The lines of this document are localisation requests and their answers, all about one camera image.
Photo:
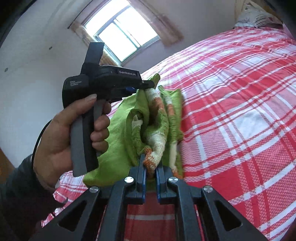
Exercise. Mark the bright window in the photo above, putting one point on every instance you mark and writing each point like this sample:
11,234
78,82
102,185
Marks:
122,29

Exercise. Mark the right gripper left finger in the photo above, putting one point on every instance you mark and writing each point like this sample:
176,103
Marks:
100,212

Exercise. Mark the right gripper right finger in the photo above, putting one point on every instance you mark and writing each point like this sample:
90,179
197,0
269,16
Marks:
202,213

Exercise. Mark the red plaid bed sheet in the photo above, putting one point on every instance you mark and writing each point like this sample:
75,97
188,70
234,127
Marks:
238,121

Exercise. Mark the right beige curtain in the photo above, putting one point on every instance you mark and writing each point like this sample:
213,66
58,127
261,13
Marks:
166,30

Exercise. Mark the green striped knit sweater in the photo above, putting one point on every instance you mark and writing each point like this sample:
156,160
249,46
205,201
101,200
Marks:
147,123

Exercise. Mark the person's left hand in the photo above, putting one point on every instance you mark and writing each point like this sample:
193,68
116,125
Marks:
53,155

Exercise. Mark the patterned grey pillow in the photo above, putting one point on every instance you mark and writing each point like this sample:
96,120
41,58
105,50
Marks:
253,15

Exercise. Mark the dark left sleeve forearm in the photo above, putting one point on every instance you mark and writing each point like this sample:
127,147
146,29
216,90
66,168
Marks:
25,201

